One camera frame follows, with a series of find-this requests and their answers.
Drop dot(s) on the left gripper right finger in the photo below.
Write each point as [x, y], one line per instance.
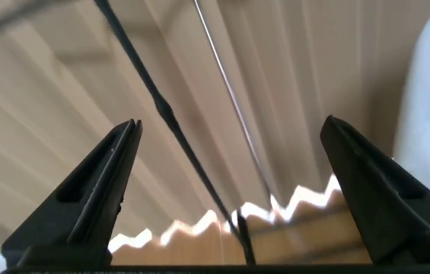
[386, 213]

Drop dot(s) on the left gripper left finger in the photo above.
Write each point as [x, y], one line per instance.
[85, 205]

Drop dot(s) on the black clothes rack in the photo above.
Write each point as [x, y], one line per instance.
[165, 110]

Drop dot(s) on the beige curtain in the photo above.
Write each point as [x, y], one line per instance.
[294, 76]

